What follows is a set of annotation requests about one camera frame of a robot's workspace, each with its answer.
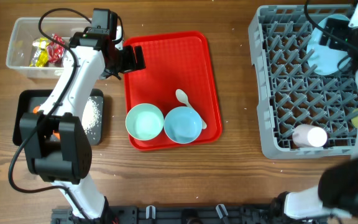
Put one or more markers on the light blue bowl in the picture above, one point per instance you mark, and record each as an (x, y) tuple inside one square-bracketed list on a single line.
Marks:
[(183, 125)]

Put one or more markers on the grey dishwasher rack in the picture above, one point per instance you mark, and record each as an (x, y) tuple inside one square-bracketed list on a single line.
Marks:
[(291, 93)]

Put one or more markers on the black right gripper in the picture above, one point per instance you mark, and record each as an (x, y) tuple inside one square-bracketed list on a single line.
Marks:
[(337, 27)]

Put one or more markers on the red serving tray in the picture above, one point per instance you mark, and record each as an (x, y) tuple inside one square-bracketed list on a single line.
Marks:
[(174, 61)]

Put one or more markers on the white napkin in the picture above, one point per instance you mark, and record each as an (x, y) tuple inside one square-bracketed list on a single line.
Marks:
[(59, 70)]

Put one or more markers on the mint green bowl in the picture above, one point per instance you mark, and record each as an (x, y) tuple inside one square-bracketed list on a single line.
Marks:
[(144, 122)]

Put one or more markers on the yellow plastic cup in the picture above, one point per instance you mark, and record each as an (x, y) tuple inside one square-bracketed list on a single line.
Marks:
[(354, 120)]

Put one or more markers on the white plastic spoon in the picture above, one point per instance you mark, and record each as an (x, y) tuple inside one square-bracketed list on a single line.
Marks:
[(182, 97)]

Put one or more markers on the light blue plate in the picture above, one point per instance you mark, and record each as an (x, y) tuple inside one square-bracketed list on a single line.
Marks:
[(328, 61)]

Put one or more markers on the yellow foil wrapper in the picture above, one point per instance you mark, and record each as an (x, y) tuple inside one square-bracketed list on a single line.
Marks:
[(40, 57)]

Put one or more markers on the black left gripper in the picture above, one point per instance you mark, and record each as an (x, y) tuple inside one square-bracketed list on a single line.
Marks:
[(130, 65)]

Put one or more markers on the black waste tray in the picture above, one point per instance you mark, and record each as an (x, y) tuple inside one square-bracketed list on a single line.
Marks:
[(29, 99)]

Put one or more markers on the red snack wrapper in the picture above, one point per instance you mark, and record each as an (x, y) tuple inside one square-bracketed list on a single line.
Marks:
[(55, 52)]

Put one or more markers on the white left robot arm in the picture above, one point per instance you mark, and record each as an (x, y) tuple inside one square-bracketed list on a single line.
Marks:
[(54, 142)]

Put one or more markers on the pink plastic cup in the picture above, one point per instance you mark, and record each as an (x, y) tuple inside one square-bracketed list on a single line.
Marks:
[(306, 135)]

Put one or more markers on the clear plastic waste bin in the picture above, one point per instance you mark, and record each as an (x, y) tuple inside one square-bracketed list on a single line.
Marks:
[(25, 31)]

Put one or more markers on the white rice pile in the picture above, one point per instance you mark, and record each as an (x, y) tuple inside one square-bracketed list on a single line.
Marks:
[(92, 118)]

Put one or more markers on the orange carrot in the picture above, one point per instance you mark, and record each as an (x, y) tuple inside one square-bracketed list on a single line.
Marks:
[(36, 109)]

